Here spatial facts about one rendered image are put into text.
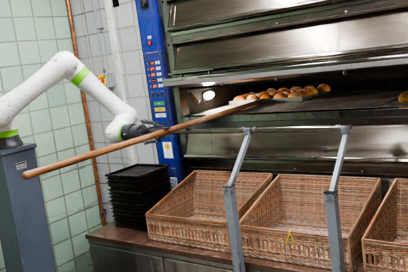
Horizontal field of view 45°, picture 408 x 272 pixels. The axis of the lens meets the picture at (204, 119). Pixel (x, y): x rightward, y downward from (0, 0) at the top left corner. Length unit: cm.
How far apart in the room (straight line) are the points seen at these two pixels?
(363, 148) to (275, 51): 67
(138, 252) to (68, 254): 95
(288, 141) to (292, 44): 52
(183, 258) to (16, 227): 86
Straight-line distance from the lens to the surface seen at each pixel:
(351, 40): 248
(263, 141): 278
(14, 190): 271
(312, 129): 220
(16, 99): 254
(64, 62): 251
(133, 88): 331
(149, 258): 278
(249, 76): 257
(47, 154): 351
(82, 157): 208
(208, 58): 288
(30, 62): 346
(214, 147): 295
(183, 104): 308
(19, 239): 277
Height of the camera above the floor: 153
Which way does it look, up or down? 7 degrees down
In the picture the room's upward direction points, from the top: 8 degrees counter-clockwise
